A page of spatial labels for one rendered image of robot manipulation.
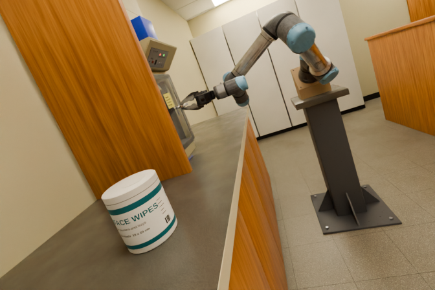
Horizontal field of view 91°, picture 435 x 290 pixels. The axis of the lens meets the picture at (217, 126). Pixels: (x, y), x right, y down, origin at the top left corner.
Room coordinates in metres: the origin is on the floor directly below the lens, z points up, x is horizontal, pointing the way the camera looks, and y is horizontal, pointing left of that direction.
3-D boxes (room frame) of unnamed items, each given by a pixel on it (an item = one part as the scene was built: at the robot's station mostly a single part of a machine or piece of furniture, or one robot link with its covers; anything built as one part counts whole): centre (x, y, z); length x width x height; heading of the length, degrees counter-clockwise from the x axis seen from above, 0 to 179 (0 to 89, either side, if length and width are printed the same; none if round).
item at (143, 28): (0.99, 0.17, 1.56); 0.10 x 0.10 x 0.09; 76
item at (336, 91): (1.47, -0.73, 0.92); 0.32 x 0.32 x 0.04; 73
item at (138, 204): (0.50, 0.25, 1.02); 0.13 x 0.13 x 0.15
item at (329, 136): (1.47, -0.73, 0.45); 0.48 x 0.48 x 0.90; 73
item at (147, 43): (1.08, 0.14, 1.46); 0.32 x 0.12 x 0.10; 166
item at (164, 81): (1.09, 0.19, 1.19); 0.30 x 0.01 x 0.40; 165
